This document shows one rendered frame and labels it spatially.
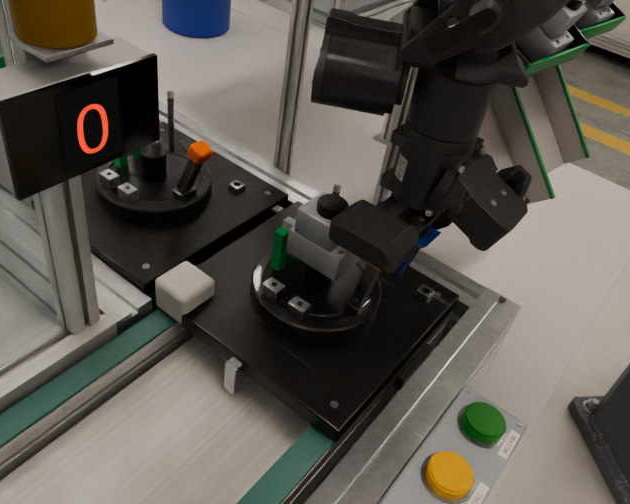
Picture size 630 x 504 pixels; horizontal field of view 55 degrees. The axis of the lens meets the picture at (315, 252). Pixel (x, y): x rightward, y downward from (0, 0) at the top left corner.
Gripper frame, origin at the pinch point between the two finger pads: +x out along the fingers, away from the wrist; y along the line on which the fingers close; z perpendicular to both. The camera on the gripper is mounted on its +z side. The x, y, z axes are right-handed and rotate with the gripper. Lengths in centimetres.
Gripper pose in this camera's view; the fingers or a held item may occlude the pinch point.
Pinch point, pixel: (406, 243)
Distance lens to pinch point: 55.0
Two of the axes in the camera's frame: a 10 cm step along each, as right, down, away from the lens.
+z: 7.9, 4.8, -3.9
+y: 6.0, -4.6, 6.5
